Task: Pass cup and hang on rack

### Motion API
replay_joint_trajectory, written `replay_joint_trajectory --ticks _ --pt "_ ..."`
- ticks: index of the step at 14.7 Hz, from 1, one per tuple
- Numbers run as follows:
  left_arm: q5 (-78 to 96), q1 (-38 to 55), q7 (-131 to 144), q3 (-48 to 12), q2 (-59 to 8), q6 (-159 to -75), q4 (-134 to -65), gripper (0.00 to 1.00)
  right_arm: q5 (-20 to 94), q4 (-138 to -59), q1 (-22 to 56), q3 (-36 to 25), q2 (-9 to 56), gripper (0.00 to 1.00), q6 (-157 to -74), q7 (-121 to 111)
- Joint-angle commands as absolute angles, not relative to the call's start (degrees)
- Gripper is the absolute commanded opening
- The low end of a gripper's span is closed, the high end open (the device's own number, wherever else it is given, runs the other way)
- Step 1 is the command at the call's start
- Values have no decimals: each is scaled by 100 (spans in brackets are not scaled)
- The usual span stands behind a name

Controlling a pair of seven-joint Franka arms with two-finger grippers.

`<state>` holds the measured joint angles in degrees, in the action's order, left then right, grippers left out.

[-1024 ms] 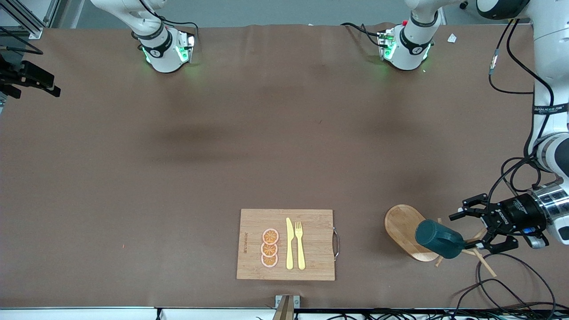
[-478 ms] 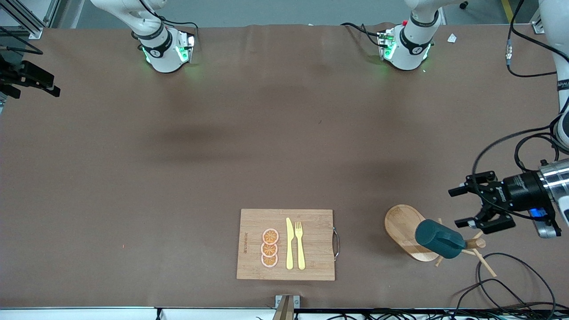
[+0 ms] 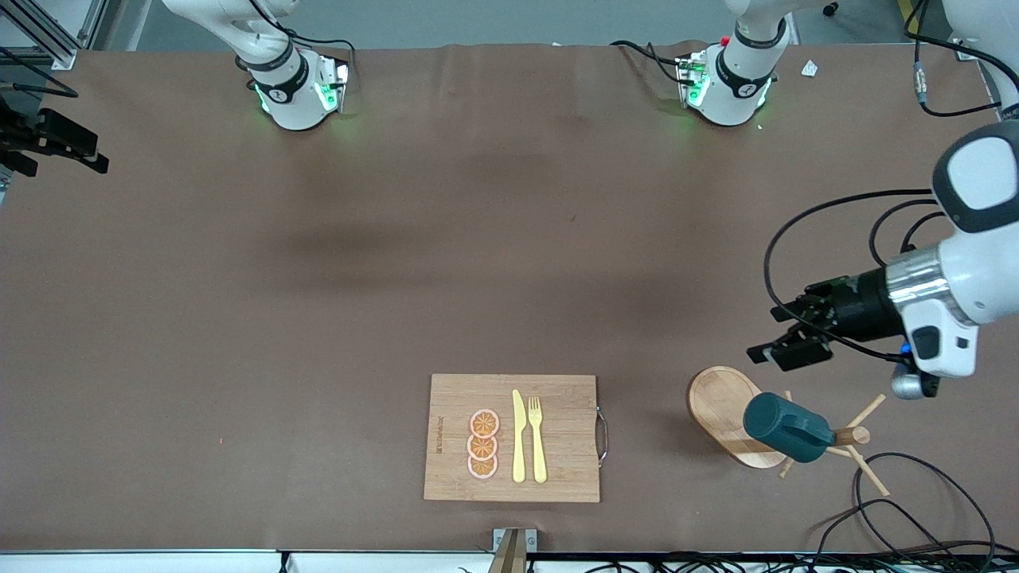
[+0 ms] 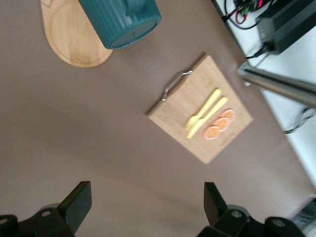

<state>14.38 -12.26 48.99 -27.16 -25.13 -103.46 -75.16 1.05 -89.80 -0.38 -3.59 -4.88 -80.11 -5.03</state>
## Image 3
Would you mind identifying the dark green cup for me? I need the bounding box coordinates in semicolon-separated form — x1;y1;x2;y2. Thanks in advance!
743;392;837;464

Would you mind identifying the wooden mug rack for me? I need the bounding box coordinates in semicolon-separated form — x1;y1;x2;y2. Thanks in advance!
688;364;890;498

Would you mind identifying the brown table cover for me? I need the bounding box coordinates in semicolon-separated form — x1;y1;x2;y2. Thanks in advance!
0;41;1019;554

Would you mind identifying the wooden cutting board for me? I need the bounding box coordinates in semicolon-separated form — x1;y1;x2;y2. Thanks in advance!
423;374;601;504

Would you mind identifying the yellow plastic fork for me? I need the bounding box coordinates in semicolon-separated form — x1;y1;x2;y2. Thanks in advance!
528;396;549;484

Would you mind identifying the yellow plastic knife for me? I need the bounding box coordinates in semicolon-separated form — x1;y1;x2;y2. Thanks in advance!
512;389;527;484

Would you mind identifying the black cable on table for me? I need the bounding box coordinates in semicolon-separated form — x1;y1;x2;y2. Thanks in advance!
808;452;998;567

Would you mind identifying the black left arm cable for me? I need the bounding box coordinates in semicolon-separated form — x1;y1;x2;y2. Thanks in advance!
764;0;1004;363

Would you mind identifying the metal bracket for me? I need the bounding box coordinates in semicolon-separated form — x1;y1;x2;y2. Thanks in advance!
487;528;537;573

